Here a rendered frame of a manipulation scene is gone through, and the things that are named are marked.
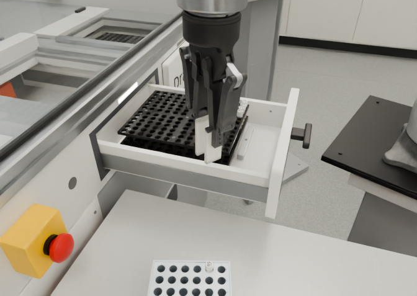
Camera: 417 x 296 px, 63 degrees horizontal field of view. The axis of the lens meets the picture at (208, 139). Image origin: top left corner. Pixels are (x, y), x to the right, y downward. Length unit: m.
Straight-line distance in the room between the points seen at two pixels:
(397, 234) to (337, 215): 0.86
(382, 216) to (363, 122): 0.24
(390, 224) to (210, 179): 0.51
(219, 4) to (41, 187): 0.36
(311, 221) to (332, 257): 1.08
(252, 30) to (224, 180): 1.05
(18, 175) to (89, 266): 0.21
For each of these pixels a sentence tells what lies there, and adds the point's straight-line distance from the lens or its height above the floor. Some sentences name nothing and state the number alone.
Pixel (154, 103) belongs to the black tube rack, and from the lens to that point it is 0.75.
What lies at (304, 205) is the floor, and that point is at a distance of 1.80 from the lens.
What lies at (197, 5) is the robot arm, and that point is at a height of 1.17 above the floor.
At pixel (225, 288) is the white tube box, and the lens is 0.55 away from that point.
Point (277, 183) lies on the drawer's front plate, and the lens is 0.55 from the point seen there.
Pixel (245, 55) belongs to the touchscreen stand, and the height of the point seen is 0.67.
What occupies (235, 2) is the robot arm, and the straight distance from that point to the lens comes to 0.42.
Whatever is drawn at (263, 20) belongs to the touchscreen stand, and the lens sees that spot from 1.59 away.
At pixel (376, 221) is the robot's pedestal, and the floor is 0.61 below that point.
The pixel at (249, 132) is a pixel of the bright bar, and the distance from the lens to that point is 0.75.
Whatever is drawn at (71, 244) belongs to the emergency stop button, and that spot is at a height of 0.88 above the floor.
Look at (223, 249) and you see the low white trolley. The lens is 0.63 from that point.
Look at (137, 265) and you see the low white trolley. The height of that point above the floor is 0.76.
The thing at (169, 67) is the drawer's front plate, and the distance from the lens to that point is 0.87.
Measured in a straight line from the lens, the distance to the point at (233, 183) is 0.59.
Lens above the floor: 1.28
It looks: 36 degrees down
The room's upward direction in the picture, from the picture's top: straight up
